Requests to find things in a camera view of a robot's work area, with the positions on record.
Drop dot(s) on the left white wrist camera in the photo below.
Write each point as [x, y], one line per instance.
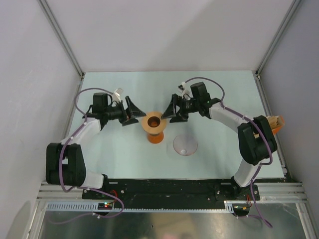
[116, 95]

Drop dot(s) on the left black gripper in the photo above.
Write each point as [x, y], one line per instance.
[133, 112]

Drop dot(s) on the aluminium frame post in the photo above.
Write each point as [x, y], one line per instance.
[60, 36]
[282, 29]

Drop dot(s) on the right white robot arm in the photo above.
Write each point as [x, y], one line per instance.
[256, 140]

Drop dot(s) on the orange glass carafe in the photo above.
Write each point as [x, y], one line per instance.
[155, 138]

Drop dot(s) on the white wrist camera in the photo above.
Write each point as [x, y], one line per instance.
[184, 92]
[116, 95]

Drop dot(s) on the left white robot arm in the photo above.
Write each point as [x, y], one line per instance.
[65, 164]

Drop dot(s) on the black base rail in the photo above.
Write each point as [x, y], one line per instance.
[173, 193]

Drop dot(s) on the orange filter holder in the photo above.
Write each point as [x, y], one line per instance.
[279, 125]

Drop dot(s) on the right aluminium frame post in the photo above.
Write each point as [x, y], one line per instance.
[282, 29]

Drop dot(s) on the clear glass dripper cone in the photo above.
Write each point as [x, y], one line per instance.
[185, 145]

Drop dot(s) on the left aluminium frame post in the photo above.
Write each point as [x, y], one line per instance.
[60, 36]

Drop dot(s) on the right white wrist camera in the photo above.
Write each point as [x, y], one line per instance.
[184, 92]

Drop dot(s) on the white slotted cable duct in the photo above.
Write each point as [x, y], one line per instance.
[103, 207]

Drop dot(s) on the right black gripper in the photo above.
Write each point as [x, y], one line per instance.
[171, 111]

